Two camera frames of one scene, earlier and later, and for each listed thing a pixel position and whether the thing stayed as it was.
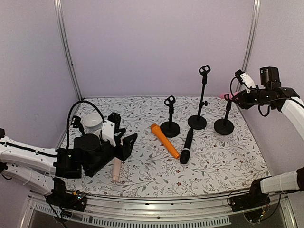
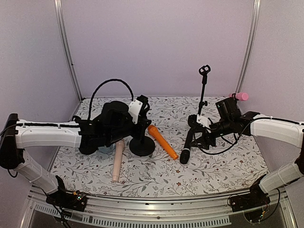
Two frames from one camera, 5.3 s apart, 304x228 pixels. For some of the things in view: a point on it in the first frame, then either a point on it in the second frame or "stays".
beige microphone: x=117 y=163 stays
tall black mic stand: x=197 y=121 stays
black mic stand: x=170 y=129 to x=141 y=146
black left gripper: x=118 y=147 to x=144 y=119
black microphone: x=185 y=155 stays
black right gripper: x=241 y=96 to x=197 y=129
